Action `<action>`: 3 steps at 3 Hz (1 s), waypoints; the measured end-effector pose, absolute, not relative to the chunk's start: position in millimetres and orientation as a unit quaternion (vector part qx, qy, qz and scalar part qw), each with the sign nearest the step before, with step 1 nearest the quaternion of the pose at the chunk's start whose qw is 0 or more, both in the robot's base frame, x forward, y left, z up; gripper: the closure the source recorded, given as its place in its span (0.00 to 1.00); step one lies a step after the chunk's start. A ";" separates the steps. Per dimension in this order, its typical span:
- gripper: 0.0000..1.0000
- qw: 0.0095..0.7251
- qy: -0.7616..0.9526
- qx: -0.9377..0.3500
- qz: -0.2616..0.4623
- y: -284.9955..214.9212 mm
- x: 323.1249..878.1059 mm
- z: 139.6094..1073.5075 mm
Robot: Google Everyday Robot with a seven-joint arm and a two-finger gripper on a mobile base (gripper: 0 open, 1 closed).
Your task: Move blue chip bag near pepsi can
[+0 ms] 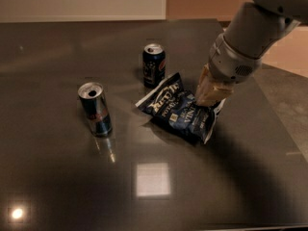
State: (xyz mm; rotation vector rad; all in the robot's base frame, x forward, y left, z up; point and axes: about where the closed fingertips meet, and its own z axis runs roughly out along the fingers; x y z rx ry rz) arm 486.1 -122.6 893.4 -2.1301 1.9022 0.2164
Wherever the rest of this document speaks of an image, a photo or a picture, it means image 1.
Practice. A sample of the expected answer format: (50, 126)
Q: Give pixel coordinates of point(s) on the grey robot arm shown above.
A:
(238, 51)

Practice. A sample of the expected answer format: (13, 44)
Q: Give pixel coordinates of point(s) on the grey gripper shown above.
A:
(231, 64)

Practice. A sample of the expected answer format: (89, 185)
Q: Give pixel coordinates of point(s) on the red bull can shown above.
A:
(92, 97)

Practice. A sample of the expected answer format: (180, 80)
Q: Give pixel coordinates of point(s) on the blue kettle chip bag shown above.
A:
(175, 107)

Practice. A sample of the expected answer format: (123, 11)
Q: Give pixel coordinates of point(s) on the blue pepsi can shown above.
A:
(154, 64)

